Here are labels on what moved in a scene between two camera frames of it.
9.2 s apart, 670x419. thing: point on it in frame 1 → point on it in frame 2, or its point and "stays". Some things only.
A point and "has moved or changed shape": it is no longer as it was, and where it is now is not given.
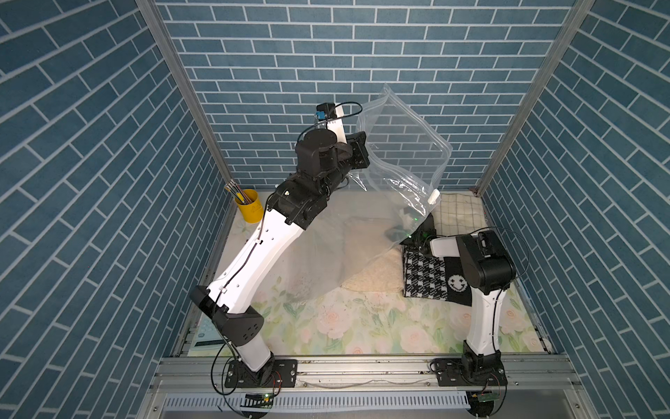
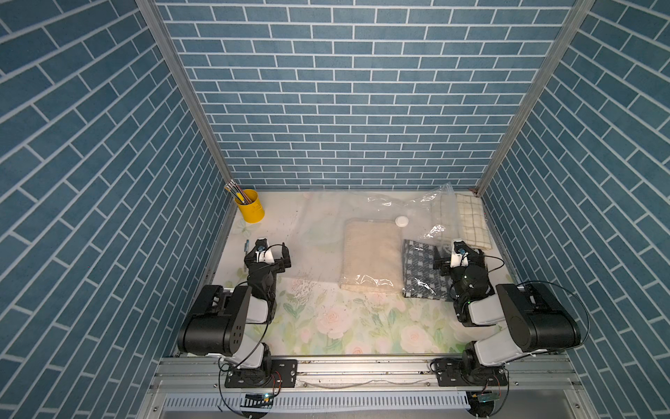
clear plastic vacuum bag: x=369 y=216 has moved or changed shape
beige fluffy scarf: x=372 y=263 stays
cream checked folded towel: x=459 y=214 stays
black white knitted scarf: x=434 y=278 stays
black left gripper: x=352 y=147 → x=277 y=264
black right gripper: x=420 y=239 → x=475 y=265
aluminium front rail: x=536 y=388 stays
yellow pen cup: x=252 y=212 stays
